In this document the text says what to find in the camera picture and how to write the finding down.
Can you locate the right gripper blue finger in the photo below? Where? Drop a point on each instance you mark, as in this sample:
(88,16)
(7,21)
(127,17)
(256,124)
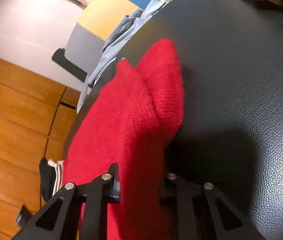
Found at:
(113,188)

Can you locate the grey yellow blue chair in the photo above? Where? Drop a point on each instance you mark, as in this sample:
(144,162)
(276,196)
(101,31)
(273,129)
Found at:
(96,23)

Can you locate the red knit sweater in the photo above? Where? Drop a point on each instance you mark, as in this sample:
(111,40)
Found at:
(133,120)

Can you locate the light grey blue hoodie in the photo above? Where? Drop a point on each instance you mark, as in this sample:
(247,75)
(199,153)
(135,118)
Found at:
(123,32)

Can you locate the black leather cushion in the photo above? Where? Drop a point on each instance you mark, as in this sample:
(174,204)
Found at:
(232,135)

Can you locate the folded black garment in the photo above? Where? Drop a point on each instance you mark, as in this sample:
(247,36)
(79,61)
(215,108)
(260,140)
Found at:
(48,177)

